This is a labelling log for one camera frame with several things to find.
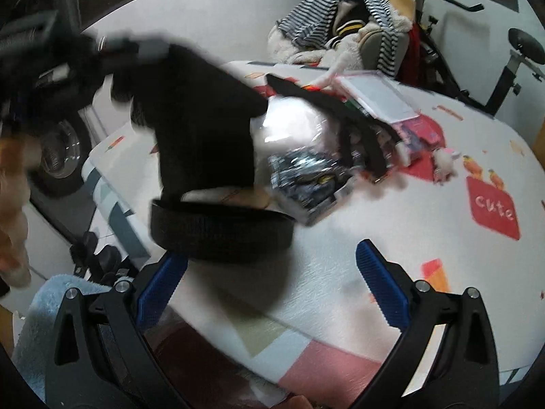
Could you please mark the person's left hand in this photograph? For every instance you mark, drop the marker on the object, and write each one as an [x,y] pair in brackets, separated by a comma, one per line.
[10,221]

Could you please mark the light blue towel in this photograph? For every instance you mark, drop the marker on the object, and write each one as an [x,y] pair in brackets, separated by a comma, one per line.
[40,319]

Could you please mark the black glove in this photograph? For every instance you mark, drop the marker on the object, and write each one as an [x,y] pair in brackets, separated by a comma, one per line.
[200,128]

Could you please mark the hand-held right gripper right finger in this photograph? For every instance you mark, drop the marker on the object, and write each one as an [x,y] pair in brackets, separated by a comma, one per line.
[381,283]

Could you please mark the dark jacket yellow striped cuff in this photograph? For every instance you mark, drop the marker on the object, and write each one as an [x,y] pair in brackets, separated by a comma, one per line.
[355,17]

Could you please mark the red garment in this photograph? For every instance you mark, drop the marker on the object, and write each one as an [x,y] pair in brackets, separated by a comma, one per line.
[411,55]

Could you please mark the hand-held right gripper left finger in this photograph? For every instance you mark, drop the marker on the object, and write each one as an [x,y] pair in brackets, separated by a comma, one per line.
[159,292]

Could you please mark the clear plastic box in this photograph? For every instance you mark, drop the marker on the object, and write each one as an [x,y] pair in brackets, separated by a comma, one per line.
[379,96]

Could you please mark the orange wooden board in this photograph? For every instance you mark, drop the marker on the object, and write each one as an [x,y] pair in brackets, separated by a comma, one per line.
[404,6]

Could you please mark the black wheel chrome hub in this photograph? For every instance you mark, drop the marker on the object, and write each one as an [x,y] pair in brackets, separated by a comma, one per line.
[59,149]

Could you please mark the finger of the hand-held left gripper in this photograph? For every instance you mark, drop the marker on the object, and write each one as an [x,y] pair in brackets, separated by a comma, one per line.
[136,50]

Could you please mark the black exercise bike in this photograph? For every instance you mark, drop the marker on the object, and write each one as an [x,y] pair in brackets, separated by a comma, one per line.
[509,72]

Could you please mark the pink packet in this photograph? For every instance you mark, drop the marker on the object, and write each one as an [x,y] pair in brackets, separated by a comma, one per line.
[419,132]

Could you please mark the clear plastic bag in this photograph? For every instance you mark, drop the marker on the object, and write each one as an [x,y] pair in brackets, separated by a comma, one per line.
[293,123]

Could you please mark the dark foil snack packet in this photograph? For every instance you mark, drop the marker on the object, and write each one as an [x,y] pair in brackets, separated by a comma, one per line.
[306,187]

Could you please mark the black white striped shirt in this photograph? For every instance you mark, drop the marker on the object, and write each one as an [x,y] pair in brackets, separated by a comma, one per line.
[315,8]

